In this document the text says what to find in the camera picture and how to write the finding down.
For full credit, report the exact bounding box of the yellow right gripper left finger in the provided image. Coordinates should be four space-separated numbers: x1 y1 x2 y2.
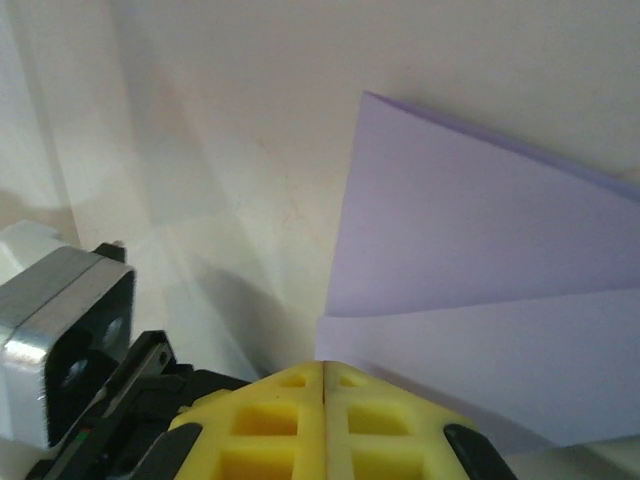
133 359 327 480

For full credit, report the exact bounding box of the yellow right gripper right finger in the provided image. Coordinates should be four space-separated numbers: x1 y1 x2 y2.
323 359 520 480

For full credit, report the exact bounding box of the purple paper sheet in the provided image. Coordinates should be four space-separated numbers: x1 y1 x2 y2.
314 90 640 450

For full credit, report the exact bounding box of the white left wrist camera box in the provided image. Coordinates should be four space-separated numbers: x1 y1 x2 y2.
0 221 138 454

